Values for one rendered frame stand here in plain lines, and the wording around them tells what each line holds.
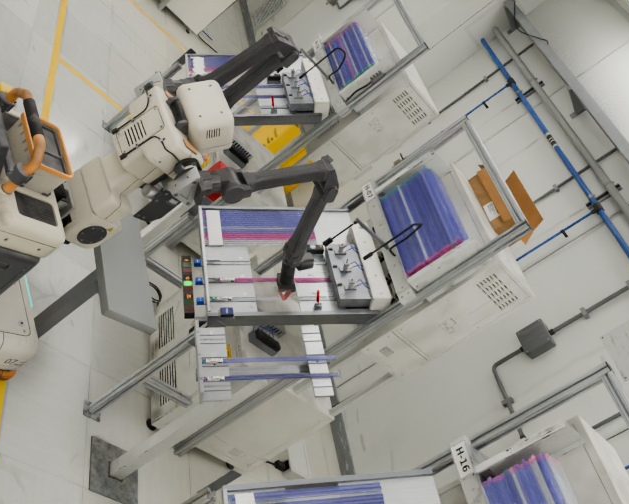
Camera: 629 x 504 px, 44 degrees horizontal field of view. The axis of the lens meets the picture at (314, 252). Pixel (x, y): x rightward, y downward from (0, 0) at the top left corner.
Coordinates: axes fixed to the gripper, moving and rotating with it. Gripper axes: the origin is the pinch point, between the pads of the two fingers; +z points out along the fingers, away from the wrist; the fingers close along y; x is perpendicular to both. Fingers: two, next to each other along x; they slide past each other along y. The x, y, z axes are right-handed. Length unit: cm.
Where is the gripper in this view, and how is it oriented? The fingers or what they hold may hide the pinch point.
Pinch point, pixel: (283, 297)
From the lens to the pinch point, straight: 318.3
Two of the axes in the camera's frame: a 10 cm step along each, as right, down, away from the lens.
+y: -1.8, -6.3, 7.6
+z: -1.4, 7.8, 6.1
